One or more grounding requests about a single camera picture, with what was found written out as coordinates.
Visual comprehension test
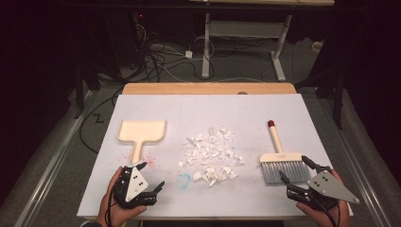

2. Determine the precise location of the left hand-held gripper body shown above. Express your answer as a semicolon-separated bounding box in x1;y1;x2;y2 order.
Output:
113;166;159;210

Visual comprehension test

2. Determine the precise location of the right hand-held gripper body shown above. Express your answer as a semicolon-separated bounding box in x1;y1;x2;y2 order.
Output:
286;164;361;212

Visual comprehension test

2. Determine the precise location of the cream brush with red-tipped handle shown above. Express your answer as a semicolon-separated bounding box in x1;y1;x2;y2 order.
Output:
259;119;312;185

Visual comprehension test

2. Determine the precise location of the cream plastic dustpan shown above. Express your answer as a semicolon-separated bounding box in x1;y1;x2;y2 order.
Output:
116;119;167;165

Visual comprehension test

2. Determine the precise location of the pile of white paper scraps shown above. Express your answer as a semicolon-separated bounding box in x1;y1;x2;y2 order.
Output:
178;126;245;188

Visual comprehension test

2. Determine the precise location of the person's left hand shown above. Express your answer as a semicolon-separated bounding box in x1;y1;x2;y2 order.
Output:
96;166;148;227

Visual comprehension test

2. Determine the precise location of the person's right hand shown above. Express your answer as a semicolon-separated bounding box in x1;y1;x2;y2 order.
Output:
295;168;351;227

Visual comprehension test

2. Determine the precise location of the black stand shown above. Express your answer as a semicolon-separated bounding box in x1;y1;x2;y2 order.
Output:
296;62;344;131

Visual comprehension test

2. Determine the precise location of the wooden table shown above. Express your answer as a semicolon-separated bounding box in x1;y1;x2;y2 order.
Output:
121;82;298;96

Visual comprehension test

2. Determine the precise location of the white table cover board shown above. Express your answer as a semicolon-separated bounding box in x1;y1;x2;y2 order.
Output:
76;93;354;219

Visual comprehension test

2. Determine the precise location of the white-framed desk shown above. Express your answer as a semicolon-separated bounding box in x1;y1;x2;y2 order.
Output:
188;0;336;82

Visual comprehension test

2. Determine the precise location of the right hand-held gripper cable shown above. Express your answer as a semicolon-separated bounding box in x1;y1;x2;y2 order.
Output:
310;197;341;227

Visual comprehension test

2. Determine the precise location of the hand-held gripper cable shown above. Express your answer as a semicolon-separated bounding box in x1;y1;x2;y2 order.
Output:
310;197;341;227
105;178;126;227

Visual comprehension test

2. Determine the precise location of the left hand-held gripper cable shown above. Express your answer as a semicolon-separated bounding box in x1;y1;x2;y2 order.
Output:
105;178;126;227

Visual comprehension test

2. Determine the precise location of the metal floor rail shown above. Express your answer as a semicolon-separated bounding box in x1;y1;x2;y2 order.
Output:
315;94;393;227
13;90;96;227

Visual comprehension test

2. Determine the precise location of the black floor cable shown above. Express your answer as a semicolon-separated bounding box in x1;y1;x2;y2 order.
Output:
78;89;124;154

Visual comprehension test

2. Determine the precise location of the tangle of black cables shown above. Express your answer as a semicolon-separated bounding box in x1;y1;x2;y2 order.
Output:
131;22;216;83

